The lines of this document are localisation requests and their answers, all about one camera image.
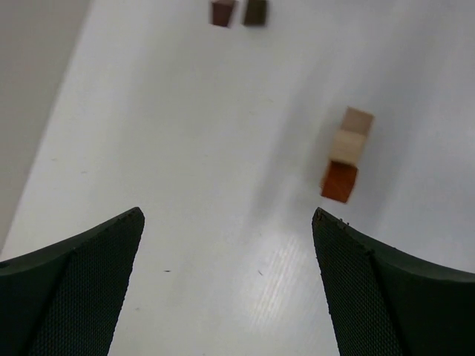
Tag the dark brown house block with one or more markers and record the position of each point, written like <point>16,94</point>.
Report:
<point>221,12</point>

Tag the dark brown wood block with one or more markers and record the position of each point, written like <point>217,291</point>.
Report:
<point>255,13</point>

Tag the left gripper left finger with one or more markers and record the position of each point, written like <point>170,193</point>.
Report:
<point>65,298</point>

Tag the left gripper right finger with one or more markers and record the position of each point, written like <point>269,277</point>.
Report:
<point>383,301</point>

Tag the reddish brown wood prism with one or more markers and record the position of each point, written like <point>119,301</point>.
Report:
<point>338,181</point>

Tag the light wood cube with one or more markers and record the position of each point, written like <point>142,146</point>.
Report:
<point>347,147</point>
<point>356,121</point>

